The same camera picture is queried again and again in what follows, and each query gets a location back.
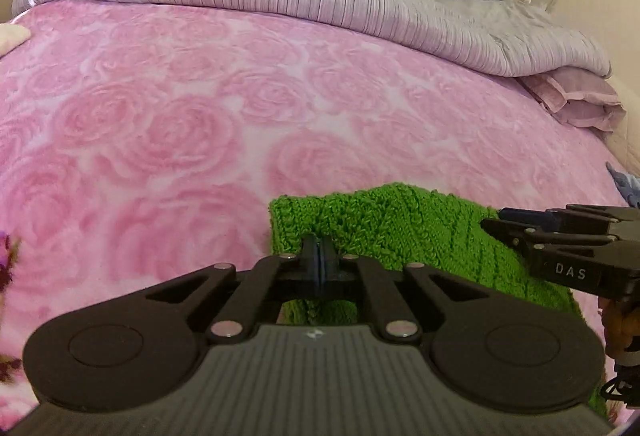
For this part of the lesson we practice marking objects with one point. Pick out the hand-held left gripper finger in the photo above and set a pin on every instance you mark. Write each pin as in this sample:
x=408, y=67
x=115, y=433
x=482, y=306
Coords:
x=326, y=266
x=314, y=266

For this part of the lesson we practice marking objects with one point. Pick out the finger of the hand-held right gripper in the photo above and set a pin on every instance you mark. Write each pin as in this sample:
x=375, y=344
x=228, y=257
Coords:
x=510, y=231
x=535, y=217

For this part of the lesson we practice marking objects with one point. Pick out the green knitted sweater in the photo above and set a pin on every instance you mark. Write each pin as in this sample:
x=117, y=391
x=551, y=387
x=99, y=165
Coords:
x=415, y=226

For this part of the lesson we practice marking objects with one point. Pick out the person's right hand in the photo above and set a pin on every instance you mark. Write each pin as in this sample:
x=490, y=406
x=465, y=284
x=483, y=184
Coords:
x=617, y=326

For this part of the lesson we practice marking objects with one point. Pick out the light blue garment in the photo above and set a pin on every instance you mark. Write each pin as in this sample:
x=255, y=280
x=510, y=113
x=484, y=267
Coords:
x=631, y=188

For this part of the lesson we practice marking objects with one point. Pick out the purple pillow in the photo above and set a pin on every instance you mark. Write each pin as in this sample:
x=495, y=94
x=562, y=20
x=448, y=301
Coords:
x=575, y=96

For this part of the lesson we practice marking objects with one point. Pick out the pink rose print blanket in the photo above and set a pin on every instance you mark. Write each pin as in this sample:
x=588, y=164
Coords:
x=175, y=116

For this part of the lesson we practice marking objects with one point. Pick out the cream soft cloth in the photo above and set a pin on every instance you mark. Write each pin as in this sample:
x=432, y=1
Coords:
x=12, y=38

